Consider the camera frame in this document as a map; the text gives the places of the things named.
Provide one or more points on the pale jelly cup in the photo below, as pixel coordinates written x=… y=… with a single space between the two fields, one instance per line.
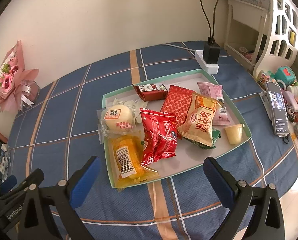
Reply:
x=234 y=132

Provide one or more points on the teal-rimmed white tray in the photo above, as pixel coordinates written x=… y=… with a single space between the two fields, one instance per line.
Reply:
x=189 y=160

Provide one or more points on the yellow cake packet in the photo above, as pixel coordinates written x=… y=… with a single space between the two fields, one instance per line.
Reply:
x=127 y=160

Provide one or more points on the white phone stand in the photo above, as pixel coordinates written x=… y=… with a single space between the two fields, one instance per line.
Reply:
x=265 y=102

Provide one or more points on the teal toy box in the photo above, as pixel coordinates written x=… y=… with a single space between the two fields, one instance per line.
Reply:
x=285 y=73

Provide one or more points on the patterned washi tape rolls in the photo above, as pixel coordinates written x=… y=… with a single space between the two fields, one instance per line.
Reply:
x=264 y=76

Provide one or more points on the clear steamed bun packet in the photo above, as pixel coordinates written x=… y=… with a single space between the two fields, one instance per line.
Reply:
x=117 y=117

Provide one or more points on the white snack packet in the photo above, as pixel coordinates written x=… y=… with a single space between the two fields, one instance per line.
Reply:
x=128 y=103

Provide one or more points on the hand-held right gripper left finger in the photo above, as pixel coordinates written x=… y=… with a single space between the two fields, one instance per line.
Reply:
x=86 y=182

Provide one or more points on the pink flower bouquet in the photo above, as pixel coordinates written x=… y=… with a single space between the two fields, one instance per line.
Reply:
x=8 y=80

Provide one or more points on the orange cream snack packet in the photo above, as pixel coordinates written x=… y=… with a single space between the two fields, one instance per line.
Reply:
x=201 y=122

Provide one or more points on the dark green snack packet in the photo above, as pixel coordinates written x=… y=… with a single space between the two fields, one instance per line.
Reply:
x=216 y=135

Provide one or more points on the dark red snack packet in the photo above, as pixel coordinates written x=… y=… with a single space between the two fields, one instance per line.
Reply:
x=151 y=91

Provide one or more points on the cream bedside cabinet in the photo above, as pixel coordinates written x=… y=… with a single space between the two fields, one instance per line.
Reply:
x=244 y=27

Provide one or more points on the black charger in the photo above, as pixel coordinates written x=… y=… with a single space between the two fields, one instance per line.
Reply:
x=211 y=52

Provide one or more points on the pink snack packet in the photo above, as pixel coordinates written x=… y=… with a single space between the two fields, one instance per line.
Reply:
x=215 y=92

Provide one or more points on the bright red snack packet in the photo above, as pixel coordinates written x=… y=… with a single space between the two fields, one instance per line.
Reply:
x=159 y=137

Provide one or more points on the white cutout shelf panel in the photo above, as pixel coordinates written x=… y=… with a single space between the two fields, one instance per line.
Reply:
x=279 y=40

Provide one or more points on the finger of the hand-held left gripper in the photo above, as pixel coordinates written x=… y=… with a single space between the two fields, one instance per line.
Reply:
x=35 y=176
x=8 y=182

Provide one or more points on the blue plaid bedsheet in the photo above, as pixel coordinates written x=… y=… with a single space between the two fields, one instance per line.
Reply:
x=63 y=110

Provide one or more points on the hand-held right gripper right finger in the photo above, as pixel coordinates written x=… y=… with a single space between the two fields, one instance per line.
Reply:
x=217 y=182

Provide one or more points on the black smartphone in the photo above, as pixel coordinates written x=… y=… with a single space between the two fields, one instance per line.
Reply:
x=276 y=105

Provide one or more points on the white power strip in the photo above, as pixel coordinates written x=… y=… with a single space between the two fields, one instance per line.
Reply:
x=211 y=68

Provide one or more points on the long red patterned packet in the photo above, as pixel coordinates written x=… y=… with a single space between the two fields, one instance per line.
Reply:
x=176 y=102

